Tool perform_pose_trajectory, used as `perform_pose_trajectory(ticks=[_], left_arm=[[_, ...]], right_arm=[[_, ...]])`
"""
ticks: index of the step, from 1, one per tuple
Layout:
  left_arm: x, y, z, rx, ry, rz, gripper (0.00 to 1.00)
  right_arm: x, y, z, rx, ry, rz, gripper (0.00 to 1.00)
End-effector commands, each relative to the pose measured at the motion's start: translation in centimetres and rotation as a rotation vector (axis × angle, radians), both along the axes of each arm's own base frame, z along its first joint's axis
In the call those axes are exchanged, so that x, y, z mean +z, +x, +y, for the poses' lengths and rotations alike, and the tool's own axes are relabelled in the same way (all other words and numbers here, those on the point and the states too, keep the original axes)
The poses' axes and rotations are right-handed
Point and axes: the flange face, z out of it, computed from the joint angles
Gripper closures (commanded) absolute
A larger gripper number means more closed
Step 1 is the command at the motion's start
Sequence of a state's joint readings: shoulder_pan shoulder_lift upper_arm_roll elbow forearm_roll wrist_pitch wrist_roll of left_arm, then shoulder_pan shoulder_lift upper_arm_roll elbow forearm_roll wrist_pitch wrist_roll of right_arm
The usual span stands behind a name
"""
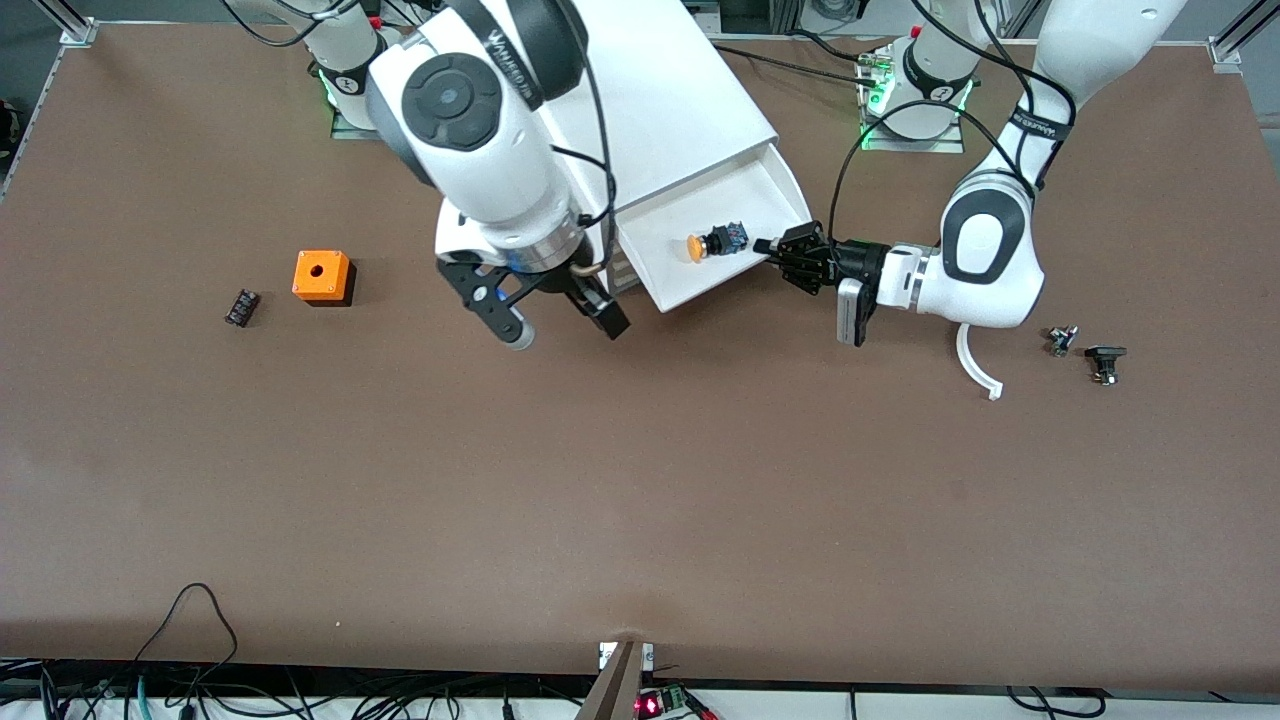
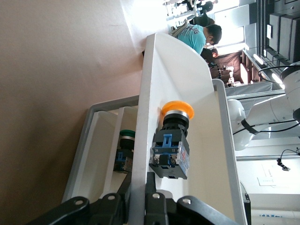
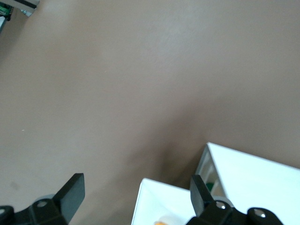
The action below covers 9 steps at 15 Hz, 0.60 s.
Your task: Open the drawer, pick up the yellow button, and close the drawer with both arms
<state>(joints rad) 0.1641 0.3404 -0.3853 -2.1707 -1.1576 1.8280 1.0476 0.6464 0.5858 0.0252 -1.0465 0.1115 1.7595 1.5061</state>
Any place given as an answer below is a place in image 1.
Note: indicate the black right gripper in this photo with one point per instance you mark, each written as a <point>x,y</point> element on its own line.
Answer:
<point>588,291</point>

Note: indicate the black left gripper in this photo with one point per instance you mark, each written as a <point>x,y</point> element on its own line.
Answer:
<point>858,262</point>

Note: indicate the circuit board with red light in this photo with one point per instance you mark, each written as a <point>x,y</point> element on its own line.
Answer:
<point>665,700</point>

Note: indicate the orange-capped push button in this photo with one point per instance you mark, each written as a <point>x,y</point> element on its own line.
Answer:
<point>712,243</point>

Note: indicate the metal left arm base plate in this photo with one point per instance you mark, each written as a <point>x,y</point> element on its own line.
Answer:
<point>935,144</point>

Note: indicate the small black switch part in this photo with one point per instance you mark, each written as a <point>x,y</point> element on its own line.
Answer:
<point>1104,360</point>

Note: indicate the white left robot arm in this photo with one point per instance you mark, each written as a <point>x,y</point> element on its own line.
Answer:
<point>990,250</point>

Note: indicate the small black terminal block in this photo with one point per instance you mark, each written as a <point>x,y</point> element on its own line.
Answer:
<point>242,308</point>

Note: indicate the aluminium frame corner profile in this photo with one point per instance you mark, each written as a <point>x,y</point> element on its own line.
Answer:
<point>1235,40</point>
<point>70,25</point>

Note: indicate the white curved plastic arc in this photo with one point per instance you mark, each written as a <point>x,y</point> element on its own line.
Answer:
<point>972,365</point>

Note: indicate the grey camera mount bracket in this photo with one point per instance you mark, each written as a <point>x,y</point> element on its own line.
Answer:
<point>615,685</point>

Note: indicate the orange button box with hole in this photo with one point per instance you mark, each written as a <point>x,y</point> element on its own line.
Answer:
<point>320,275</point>

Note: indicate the small metal switch part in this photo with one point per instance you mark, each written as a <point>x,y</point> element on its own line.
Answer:
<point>1060,341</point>

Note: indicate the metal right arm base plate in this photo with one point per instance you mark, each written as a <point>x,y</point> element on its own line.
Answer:
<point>345,128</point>

